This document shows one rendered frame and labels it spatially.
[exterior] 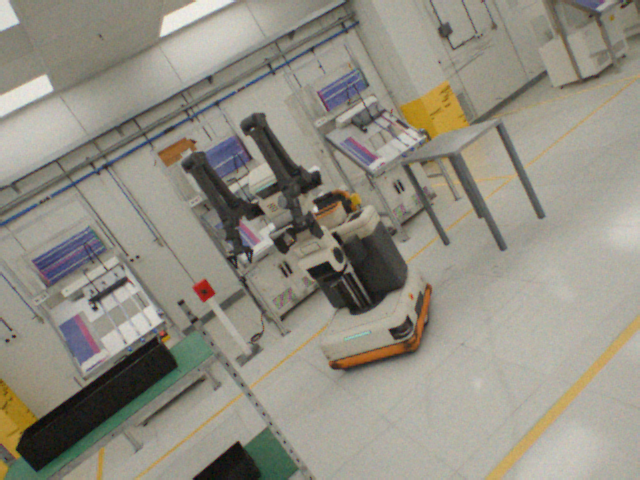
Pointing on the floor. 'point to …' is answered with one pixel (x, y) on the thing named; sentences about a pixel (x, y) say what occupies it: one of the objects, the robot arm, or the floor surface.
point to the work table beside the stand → (446, 147)
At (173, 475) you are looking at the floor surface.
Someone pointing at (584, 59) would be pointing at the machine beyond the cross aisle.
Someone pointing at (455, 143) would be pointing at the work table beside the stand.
